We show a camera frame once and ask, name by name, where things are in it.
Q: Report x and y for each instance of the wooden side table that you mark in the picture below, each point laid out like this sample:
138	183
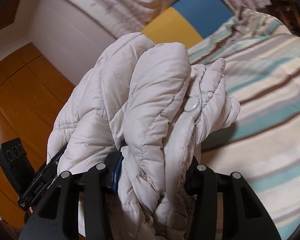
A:
288	12

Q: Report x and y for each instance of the white quilted puffer jacket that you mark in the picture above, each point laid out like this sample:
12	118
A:
150	97

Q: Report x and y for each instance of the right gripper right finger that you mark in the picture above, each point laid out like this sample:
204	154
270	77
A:
244	216

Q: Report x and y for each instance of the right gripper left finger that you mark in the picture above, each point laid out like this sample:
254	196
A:
56	215

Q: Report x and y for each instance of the striped bed cover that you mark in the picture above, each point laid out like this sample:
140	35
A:
263	73

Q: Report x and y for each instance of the wooden wardrobe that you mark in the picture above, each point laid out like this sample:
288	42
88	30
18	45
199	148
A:
32	92

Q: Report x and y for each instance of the grey yellow blue headboard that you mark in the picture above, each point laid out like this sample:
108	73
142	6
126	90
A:
188	22

